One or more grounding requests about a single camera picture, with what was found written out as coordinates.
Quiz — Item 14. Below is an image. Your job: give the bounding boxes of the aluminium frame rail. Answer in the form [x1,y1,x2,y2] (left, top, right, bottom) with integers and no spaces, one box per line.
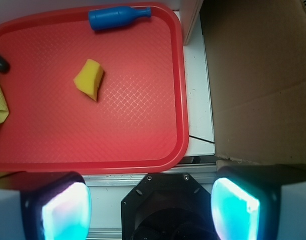
[83,163,217,187]

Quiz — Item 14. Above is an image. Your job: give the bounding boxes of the blue plastic toy bottle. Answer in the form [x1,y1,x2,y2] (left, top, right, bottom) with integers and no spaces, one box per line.
[88,6,151,31]

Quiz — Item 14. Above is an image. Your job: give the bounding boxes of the red plastic tray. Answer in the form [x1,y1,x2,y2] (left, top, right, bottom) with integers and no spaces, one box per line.
[0,2,189,175]

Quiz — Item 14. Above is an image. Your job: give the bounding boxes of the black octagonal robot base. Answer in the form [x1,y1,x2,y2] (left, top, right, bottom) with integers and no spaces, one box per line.
[121,173,217,240]

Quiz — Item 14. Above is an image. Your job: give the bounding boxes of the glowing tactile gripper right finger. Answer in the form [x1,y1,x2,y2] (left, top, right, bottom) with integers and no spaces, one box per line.
[211,164,306,240]

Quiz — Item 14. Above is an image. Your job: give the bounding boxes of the yellow plastic cheese wedge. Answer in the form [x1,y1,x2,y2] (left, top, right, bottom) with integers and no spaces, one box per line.
[73,59,104,101]

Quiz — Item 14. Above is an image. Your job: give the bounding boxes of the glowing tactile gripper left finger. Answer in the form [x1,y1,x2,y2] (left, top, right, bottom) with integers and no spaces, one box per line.
[0,171,91,240]

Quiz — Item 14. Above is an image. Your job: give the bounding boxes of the brown cardboard box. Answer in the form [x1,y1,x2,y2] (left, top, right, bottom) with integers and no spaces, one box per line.
[201,0,306,164]

